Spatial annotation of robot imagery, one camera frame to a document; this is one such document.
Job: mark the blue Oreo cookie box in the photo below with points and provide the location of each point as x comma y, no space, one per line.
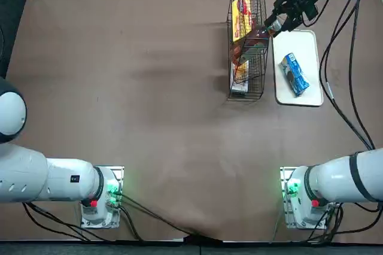
294,75

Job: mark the white Franzzi biscuit box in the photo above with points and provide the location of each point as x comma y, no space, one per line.
239,78

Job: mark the yellow wafer box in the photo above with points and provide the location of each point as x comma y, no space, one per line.
240,18

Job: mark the amber tea bottle white cap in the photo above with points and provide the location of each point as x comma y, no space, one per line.
258,35

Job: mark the cream plastic tray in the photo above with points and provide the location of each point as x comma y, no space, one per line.
311,45

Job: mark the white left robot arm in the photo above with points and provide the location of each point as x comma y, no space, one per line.
60,180

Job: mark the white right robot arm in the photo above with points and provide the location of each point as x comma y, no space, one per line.
335,177

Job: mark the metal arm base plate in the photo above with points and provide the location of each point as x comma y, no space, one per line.
282,177
119,174

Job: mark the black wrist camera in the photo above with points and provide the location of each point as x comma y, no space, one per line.
311,11

